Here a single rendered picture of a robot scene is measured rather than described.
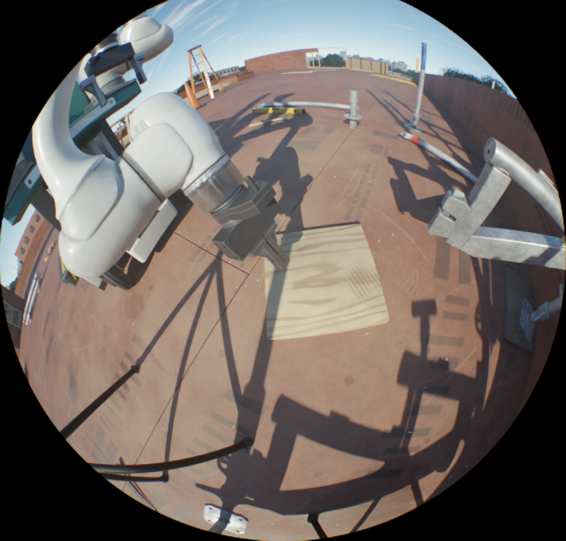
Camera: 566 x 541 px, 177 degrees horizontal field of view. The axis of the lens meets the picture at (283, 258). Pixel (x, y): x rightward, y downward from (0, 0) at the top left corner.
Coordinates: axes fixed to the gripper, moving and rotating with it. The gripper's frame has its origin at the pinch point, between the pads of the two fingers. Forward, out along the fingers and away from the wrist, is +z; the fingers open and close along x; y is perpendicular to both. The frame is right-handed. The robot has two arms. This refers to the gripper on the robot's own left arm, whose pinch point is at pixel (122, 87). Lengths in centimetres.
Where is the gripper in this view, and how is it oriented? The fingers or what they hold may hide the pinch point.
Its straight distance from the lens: 62.3
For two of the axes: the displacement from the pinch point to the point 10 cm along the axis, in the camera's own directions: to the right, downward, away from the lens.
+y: 9.2, 2.5, -3.1
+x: 3.7, -8.4, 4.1
